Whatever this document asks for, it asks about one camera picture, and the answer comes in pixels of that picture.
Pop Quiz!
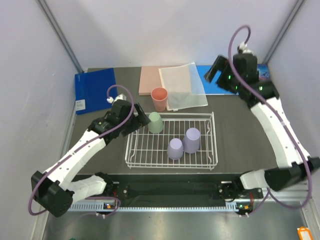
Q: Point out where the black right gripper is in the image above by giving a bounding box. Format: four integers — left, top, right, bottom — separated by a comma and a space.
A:
204, 55, 242, 95

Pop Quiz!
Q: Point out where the pink cup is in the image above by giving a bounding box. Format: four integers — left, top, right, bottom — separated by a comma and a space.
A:
151, 87, 168, 112

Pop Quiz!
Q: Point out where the large purple cup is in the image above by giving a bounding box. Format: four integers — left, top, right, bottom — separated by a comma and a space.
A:
182, 127, 201, 154

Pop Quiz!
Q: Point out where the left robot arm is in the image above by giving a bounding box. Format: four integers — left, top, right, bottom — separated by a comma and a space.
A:
30, 99, 150, 218

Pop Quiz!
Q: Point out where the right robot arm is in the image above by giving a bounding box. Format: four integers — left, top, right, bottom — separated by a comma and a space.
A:
204, 53, 320, 198

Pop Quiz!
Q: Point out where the green cup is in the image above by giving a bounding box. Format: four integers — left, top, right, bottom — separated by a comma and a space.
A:
148, 112, 164, 134

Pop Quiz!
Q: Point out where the light blue folder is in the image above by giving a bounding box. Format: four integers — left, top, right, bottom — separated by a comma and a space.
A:
196, 65, 234, 95

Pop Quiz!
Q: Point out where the pink board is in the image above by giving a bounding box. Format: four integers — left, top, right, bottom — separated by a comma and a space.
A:
138, 66, 163, 96

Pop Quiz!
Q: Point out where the small purple cup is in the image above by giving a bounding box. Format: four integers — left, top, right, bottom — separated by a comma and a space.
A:
167, 138, 184, 160

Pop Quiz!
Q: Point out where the Jane Eyre paperback book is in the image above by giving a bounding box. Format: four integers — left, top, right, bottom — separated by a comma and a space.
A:
257, 63, 270, 81

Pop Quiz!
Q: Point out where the white mesh bag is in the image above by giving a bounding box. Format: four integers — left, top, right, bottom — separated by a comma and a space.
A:
158, 62, 208, 112

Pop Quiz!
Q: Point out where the dark blue folder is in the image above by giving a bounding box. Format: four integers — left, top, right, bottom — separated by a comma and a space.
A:
74, 68, 116, 115

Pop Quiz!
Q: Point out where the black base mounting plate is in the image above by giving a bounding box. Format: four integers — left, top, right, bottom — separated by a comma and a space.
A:
72, 174, 263, 208

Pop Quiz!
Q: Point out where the orange key tag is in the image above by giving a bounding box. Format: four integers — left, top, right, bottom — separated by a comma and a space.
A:
297, 226, 314, 240

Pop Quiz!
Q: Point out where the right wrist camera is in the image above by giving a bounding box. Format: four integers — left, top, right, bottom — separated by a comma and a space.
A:
237, 42, 254, 55

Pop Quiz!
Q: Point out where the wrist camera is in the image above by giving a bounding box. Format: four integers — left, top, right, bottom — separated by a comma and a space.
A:
237, 42, 254, 55
106, 93, 127, 104

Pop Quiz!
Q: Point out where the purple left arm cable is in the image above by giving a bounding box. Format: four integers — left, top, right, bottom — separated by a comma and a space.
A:
27, 84, 135, 216

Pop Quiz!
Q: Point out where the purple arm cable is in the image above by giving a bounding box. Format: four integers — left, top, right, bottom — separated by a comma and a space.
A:
228, 24, 313, 217
27, 84, 135, 216

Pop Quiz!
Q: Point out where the white wire dish rack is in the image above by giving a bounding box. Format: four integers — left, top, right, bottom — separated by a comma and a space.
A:
124, 112, 218, 171

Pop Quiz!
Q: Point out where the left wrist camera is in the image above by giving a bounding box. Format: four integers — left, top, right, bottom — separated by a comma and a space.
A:
106, 93, 127, 104

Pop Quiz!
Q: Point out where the white slotted cable duct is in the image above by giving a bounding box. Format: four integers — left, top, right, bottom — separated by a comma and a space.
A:
68, 200, 251, 213

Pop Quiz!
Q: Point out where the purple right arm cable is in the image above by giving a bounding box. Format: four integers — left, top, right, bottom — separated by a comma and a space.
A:
228, 24, 313, 217

